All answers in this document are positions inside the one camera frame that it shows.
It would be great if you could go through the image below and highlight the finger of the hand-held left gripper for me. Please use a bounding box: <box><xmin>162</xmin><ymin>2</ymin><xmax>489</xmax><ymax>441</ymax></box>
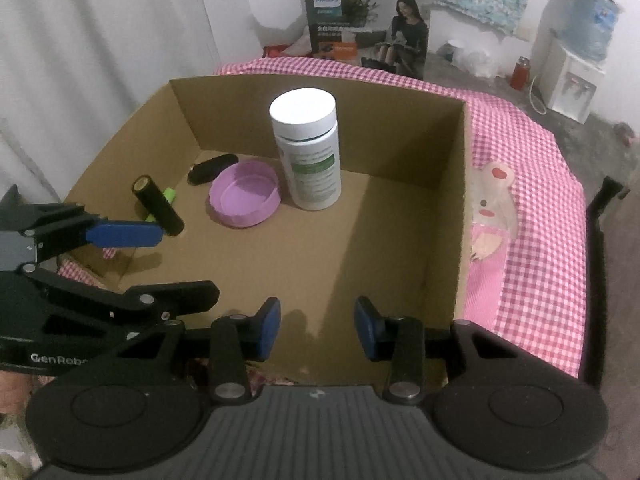
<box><xmin>0</xmin><ymin>185</ymin><xmax>164</xmax><ymax>264</ymax></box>
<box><xmin>20</xmin><ymin>265</ymin><xmax>221</xmax><ymax>336</ymax></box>

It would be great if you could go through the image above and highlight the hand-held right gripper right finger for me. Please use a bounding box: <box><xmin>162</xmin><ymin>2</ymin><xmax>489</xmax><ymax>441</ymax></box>
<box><xmin>354</xmin><ymin>296</ymin><xmax>543</xmax><ymax>403</ymax></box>

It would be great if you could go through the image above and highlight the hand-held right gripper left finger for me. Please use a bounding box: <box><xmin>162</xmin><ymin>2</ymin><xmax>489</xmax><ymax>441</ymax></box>
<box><xmin>100</xmin><ymin>297</ymin><xmax>282</xmax><ymax>403</ymax></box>

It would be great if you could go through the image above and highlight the black cylinder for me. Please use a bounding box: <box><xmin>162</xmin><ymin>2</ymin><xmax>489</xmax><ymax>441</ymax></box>
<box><xmin>131</xmin><ymin>175</ymin><xmax>186</xmax><ymax>237</ymax></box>

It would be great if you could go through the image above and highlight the green lip balm stick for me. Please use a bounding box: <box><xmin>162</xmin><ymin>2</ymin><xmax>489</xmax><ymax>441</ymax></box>
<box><xmin>145</xmin><ymin>187</ymin><xmax>177</xmax><ymax>222</ymax></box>

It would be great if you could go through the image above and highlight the brown cardboard box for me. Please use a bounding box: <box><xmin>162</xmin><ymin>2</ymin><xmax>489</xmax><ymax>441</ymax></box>
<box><xmin>59</xmin><ymin>75</ymin><xmax>473</xmax><ymax>386</ymax></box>

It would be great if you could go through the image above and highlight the small black tube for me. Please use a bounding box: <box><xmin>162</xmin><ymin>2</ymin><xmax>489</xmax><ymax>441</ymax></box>
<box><xmin>187</xmin><ymin>154</ymin><xmax>239</xmax><ymax>186</ymax></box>

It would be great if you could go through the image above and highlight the purple lid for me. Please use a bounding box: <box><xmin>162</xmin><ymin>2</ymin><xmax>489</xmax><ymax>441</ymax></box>
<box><xmin>208</xmin><ymin>161</ymin><xmax>282</xmax><ymax>229</ymax></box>

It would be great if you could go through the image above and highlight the white bottle with green label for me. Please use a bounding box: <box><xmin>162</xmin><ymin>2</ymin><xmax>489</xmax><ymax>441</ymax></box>
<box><xmin>269</xmin><ymin>88</ymin><xmax>343</xmax><ymax>212</ymax></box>

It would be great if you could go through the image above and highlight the white curtain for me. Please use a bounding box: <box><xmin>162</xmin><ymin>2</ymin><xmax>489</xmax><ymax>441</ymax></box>
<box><xmin>0</xmin><ymin>0</ymin><xmax>251</xmax><ymax>211</ymax></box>

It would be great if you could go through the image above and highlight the white plastic bag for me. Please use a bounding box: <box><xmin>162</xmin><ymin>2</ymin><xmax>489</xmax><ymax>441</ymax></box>
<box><xmin>452</xmin><ymin>42</ymin><xmax>501</xmax><ymax>78</ymax></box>

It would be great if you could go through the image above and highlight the red bottle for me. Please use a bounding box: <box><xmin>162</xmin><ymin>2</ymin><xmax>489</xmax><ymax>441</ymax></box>
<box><xmin>510</xmin><ymin>56</ymin><xmax>531</xmax><ymax>90</ymax></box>

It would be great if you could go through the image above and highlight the printed appliance carton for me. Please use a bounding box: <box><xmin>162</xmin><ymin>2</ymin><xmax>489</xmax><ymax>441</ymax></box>
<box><xmin>304</xmin><ymin>0</ymin><xmax>432</xmax><ymax>81</ymax></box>

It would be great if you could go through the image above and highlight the white water dispenser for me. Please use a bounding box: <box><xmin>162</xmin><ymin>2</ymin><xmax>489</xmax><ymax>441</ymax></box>
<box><xmin>530</xmin><ymin>35</ymin><xmax>606</xmax><ymax>123</ymax></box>

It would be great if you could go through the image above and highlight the blue water jug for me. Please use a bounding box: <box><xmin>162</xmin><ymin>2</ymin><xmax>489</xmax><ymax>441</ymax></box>
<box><xmin>562</xmin><ymin>0</ymin><xmax>621</xmax><ymax>61</ymax></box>

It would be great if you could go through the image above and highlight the black metal frame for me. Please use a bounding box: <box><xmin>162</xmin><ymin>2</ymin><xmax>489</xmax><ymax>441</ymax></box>
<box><xmin>580</xmin><ymin>176</ymin><xmax>631</xmax><ymax>391</ymax></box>

